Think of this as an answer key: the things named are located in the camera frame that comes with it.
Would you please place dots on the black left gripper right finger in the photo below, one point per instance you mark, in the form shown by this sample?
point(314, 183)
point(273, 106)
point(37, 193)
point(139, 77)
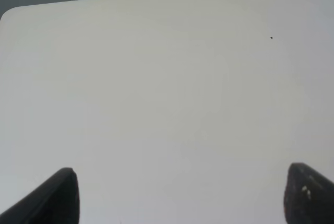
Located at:
point(308, 196)

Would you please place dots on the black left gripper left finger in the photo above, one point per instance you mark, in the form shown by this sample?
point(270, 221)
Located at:
point(55, 201)

